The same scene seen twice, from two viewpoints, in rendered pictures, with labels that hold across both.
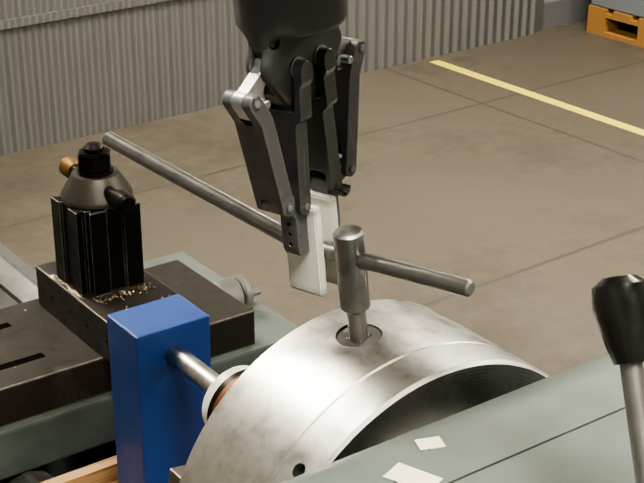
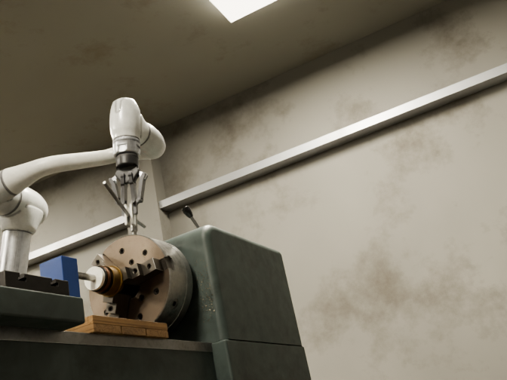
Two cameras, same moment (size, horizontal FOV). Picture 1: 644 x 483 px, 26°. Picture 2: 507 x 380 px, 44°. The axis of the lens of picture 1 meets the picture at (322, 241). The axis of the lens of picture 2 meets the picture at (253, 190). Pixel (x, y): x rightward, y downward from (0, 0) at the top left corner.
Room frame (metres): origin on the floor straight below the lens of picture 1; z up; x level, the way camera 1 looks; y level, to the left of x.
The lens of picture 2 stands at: (1.53, 1.82, 0.54)
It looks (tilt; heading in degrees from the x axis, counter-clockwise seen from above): 22 degrees up; 239
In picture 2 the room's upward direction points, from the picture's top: 12 degrees counter-clockwise
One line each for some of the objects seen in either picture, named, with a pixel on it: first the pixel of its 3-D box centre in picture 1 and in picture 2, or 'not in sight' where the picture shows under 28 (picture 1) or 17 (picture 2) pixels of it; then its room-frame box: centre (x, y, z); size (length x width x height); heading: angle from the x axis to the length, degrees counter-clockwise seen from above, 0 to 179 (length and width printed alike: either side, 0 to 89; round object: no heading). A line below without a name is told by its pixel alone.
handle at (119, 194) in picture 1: (118, 198); not in sight; (1.41, 0.22, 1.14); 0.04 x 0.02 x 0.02; 36
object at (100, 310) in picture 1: (114, 305); not in sight; (1.43, 0.24, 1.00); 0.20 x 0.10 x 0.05; 36
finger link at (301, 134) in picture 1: (287, 135); (133, 188); (0.90, 0.02, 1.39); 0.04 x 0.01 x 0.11; 53
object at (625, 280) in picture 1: (625, 317); (187, 212); (0.65, -0.16, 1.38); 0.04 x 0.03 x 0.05; 36
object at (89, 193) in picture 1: (96, 184); not in sight; (1.46, 0.25, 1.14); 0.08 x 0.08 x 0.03
